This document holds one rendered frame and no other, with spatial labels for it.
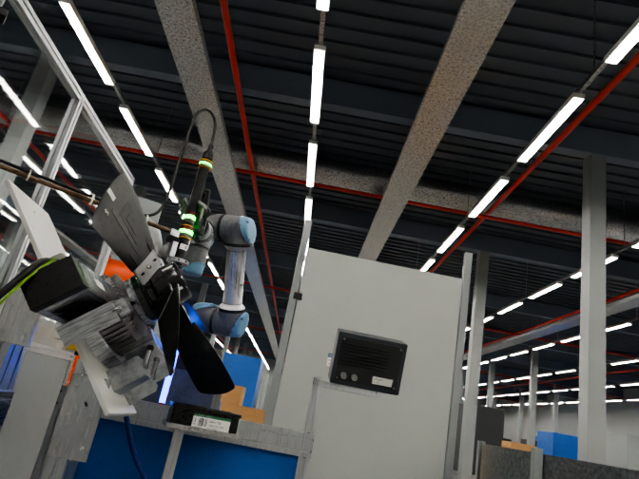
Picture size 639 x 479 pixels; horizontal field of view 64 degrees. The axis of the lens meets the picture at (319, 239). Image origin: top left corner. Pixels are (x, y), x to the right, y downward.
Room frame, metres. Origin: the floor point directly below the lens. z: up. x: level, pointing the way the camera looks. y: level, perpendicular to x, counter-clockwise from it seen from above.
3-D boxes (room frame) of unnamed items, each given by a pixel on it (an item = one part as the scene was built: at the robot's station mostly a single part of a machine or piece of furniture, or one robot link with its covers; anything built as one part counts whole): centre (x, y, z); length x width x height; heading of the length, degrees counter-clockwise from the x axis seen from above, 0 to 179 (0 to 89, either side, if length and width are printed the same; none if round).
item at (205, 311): (2.35, 0.44, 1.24); 0.13 x 0.12 x 0.14; 76
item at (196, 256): (1.86, 0.45, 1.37); 0.11 x 0.08 x 0.11; 76
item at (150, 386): (1.56, 0.43, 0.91); 0.12 x 0.08 x 0.12; 91
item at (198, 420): (1.79, 0.26, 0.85); 0.22 x 0.17 x 0.07; 106
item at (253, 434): (1.95, 0.34, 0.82); 0.90 x 0.04 x 0.08; 91
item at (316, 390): (1.96, -0.09, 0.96); 0.03 x 0.03 x 0.20; 1
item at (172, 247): (1.58, 0.43, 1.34); 0.09 x 0.07 x 0.10; 126
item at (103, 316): (1.24, 0.49, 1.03); 0.15 x 0.10 x 0.14; 91
